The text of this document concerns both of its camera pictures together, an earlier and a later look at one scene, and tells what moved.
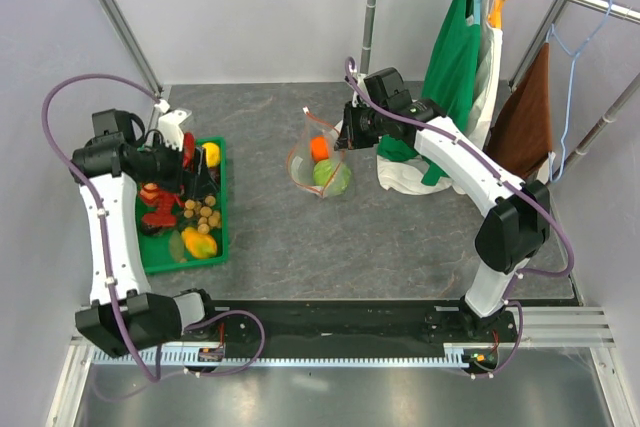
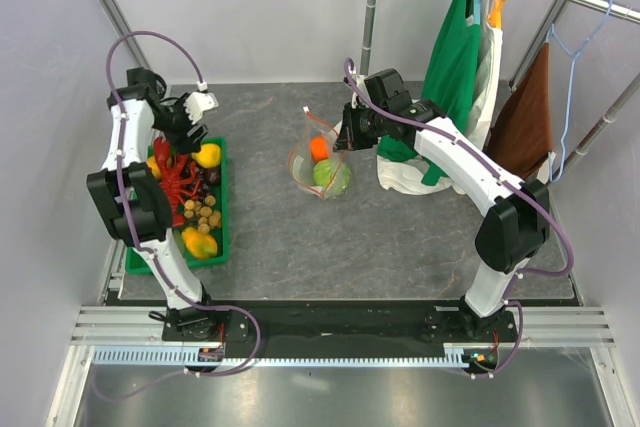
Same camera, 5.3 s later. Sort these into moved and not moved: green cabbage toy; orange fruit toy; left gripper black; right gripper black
Moved: left gripper black
Not moved: orange fruit toy; right gripper black; green cabbage toy
